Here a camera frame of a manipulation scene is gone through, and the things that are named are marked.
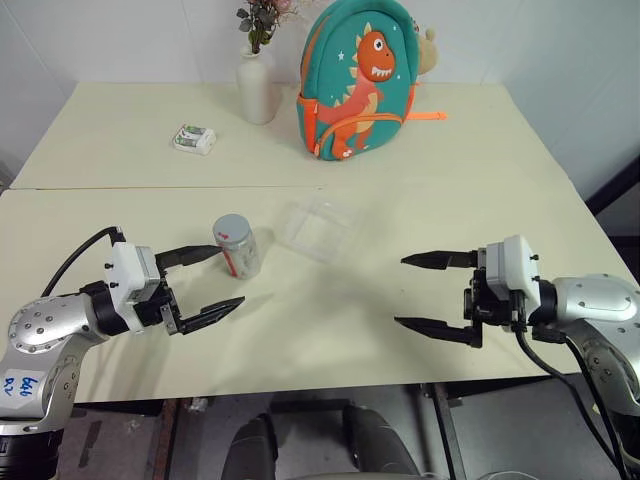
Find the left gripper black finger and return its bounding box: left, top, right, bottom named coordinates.
left=155, top=244, right=224, bottom=274
left=177, top=295, right=247, bottom=336

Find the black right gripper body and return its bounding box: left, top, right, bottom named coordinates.
left=462, top=267, right=527, bottom=333

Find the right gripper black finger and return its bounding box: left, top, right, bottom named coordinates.
left=393, top=315, right=484, bottom=349
left=400, top=249, right=481, bottom=272

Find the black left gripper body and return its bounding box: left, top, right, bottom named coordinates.
left=132, top=251, right=183, bottom=337

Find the clear jar grey lid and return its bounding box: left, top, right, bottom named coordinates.
left=215, top=229, right=263, bottom=280

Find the clear plastic tray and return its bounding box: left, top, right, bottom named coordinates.
left=277, top=195, right=364, bottom=265

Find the white battery pack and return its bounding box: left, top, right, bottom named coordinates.
left=170, top=122, right=218, bottom=158

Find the dark rounded shape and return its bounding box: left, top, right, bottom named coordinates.
left=228, top=413, right=280, bottom=480
left=341, top=403, right=420, bottom=480

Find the black furniture edge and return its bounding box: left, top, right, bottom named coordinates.
left=584, top=153, right=640, bottom=217

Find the teal dinosaur backpack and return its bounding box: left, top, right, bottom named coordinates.
left=296, top=0, right=448, bottom=163

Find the white ceramic vase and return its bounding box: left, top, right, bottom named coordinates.
left=235, top=45, right=278, bottom=126

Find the beige plush toy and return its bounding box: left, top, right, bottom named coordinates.
left=415, top=27, right=442, bottom=77

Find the dried flower bouquet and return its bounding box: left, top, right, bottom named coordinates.
left=235, top=0, right=282, bottom=55

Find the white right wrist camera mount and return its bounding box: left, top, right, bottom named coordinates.
left=476, top=234, right=544, bottom=307

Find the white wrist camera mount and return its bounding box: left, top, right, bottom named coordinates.
left=476, top=234, right=544, bottom=307
left=105, top=241, right=162, bottom=332

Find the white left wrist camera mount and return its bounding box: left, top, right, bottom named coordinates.
left=105, top=241, right=162, bottom=332

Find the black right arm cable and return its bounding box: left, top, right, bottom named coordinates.
left=515, top=327, right=632, bottom=480

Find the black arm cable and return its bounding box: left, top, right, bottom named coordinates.
left=515, top=327, right=632, bottom=480
left=39, top=226, right=124, bottom=299

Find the black table frame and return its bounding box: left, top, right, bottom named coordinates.
left=418, top=380, right=474, bottom=480

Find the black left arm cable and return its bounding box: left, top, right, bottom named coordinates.
left=39, top=226, right=124, bottom=299

